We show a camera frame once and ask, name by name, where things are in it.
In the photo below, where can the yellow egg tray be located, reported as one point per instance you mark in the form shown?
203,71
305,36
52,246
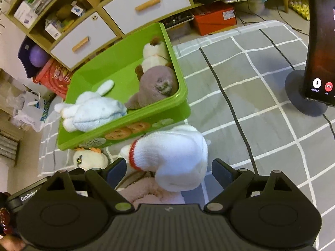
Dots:
301,7

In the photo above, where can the white plastic bag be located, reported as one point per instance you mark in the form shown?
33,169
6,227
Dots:
30,109

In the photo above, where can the white sock red cuff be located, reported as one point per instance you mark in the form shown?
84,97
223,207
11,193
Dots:
178,157

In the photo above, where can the orange shoe box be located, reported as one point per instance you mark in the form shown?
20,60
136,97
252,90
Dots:
213,17

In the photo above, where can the purple ball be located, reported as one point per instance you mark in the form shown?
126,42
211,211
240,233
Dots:
38,57

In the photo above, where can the red snack box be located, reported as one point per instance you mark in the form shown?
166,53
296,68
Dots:
55,77

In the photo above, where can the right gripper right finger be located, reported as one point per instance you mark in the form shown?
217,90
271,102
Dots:
223,173

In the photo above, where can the purple grey plush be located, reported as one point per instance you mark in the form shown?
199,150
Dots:
157,83

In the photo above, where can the smartphone on stand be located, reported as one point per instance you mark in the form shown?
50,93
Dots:
319,71

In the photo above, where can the white blue cinnamoroll plush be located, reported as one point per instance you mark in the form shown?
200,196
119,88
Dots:
91,110

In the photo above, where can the green plastic storage bin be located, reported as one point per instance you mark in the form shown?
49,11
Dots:
118,63

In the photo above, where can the pink fluffy plush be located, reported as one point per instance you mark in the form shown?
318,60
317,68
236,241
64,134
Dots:
147,191

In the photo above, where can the grey checked bed sheet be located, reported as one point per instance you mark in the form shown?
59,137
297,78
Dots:
236,92

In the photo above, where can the black round phone stand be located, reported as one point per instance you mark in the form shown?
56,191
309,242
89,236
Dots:
294,91

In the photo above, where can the wooden cabinet with drawers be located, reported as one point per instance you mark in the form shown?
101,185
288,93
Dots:
72,30

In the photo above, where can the brown white dog plush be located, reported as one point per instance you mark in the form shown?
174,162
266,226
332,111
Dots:
155,53

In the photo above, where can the white chick plush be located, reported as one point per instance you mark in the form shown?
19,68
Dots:
87,159

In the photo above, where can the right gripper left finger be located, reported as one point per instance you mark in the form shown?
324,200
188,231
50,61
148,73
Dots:
115,172

